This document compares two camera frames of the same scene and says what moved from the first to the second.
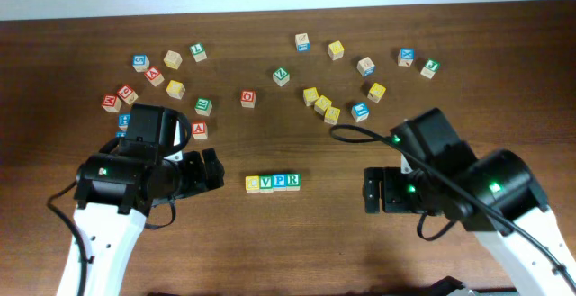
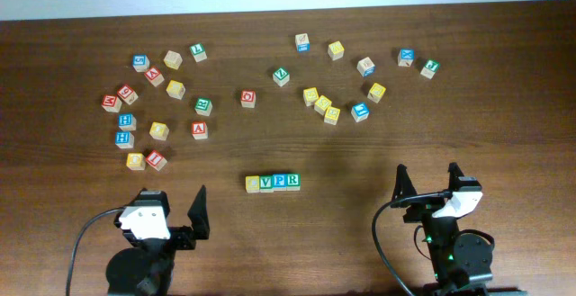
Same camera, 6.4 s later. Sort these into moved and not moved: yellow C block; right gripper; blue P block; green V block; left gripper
Moved: right gripper; left gripper
Not moved: blue P block; yellow C block; green V block
